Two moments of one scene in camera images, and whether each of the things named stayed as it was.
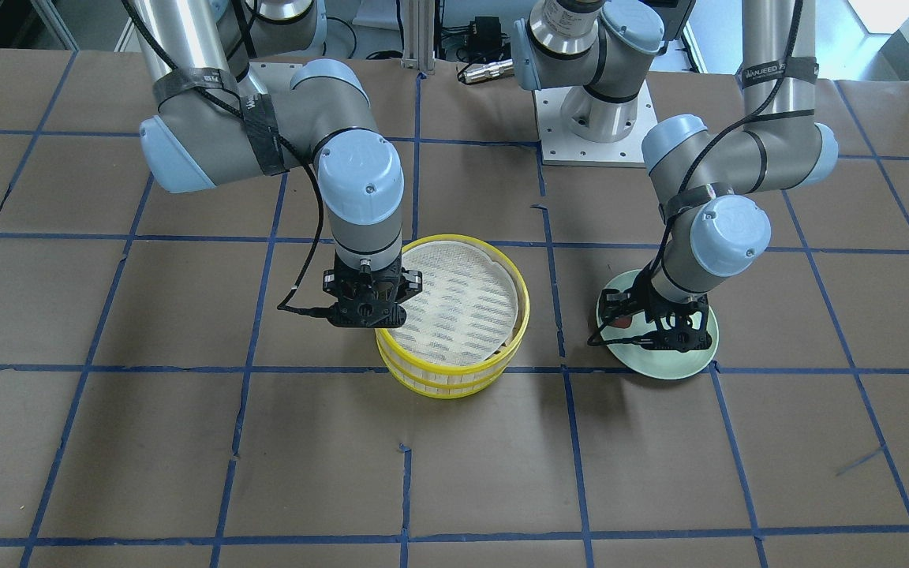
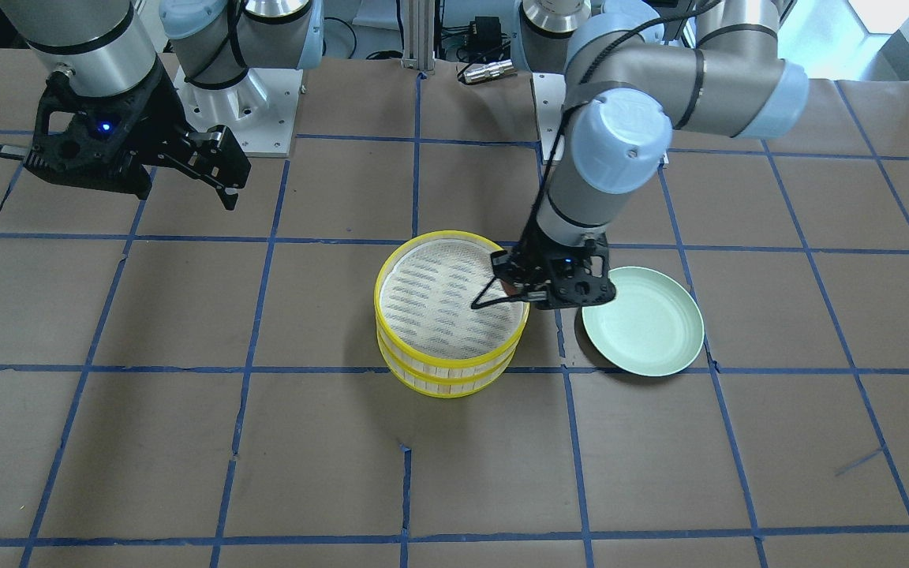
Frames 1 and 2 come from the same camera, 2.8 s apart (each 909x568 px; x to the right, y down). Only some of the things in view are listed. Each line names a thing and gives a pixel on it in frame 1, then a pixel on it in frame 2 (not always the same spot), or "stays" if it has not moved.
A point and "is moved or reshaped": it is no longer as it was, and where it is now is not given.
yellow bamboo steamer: (452, 353) stays
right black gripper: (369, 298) -> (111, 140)
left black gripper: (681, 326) -> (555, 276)
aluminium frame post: (419, 35) stays
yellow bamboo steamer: (465, 327) is moved or reshaped
